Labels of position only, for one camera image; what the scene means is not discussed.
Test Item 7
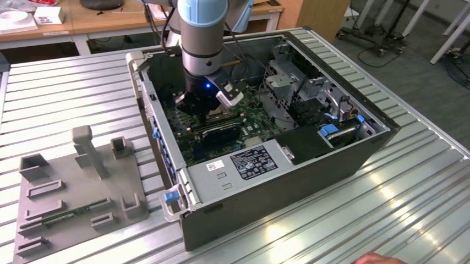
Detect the black plastic shroud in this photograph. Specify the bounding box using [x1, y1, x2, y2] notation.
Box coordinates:
[274, 128, 334, 166]

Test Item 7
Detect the wooden cabinet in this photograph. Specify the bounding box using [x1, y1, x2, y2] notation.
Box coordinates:
[296, 0, 350, 44]

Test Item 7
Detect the white tray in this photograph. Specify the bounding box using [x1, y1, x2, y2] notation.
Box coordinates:
[0, 10, 39, 35]

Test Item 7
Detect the red bag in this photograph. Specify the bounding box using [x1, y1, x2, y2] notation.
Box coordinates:
[27, 0, 63, 7]

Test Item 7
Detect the white table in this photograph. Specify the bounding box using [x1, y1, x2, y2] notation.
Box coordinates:
[429, 0, 470, 65]

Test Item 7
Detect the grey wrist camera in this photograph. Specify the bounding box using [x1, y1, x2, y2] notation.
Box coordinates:
[204, 71, 246, 107]

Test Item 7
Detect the metal socket cover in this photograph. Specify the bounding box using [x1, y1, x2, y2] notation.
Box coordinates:
[207, 106, 236, 123]

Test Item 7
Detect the green motherboard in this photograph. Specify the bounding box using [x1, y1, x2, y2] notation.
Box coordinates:
[160, 82, 295, 163]

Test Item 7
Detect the grey parts rack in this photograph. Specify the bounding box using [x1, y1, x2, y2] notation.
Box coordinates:
[12, 125, 151, 260]

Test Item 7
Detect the silver power supply unit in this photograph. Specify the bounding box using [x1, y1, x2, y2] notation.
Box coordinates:
[179, 139, 296, 206]

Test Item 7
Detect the black round object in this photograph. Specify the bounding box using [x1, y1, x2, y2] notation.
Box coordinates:
[79, 0, 124, 10]

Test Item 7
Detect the black graphics card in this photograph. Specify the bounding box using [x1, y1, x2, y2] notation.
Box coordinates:
[200, 122, 243, 151]

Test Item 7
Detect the green RAM stick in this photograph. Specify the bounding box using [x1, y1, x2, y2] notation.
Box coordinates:
[40, 202, 111, 228]

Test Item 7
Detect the black rolling stand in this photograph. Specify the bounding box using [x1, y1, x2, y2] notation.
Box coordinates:
[336, 0, 410, 58]

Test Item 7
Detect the black and grey PC case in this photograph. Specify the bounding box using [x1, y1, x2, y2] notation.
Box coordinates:
[124, 26, 402, 252]

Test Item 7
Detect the pale blue teach pendant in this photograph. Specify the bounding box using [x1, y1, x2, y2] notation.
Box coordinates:
[226, 0, 255, 33]

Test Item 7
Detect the silver disk bay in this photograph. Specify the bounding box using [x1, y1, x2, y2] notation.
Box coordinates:
[262, 43, 310, 123]

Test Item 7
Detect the wooden desk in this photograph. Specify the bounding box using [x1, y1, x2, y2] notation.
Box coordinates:
[68, 0, 286, 56]
[0, 0, 91, 57]

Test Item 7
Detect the white labelled box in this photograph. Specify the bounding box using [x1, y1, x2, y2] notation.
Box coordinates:
[32, 6, 67, 25]

